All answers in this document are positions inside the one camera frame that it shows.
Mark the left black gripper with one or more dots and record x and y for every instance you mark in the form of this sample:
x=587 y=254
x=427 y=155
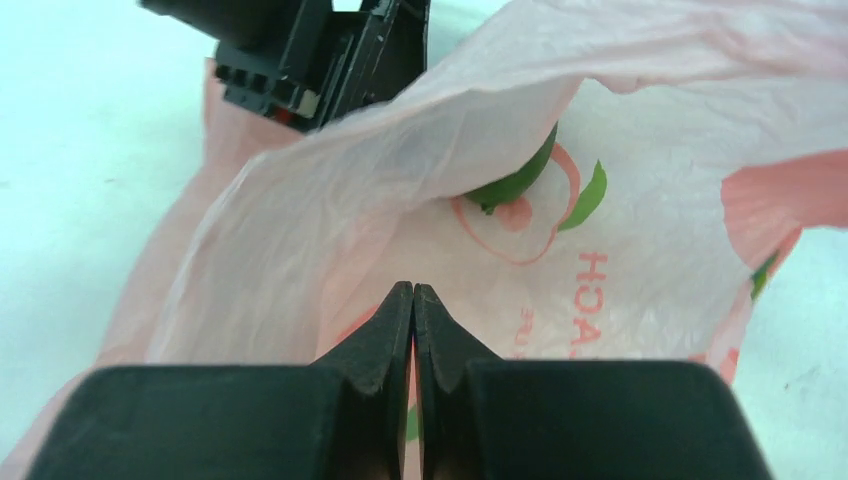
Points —
x=305 y=63

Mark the green fake lime in bag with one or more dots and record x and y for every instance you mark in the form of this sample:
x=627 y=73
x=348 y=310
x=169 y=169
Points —
x=510 y=188

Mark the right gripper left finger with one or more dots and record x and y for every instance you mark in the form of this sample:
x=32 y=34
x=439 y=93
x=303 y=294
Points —
x=341 y=417

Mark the pink plastic bag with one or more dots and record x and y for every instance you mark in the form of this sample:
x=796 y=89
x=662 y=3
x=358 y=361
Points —
x=694 y=205

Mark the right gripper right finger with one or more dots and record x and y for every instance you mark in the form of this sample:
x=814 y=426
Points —
x=485 y=417

